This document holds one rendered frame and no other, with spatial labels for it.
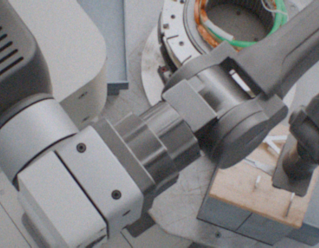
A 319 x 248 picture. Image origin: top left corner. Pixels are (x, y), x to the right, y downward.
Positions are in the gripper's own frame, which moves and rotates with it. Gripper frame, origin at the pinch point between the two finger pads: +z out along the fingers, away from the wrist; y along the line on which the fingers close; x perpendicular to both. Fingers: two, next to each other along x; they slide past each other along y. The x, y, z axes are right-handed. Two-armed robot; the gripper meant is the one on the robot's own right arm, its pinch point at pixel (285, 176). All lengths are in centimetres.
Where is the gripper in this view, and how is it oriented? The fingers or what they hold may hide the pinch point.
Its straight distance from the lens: 143.5
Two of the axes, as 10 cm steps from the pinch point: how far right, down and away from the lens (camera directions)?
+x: -9.4, -3.5, 0.4
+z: -0.7, 3.0, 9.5
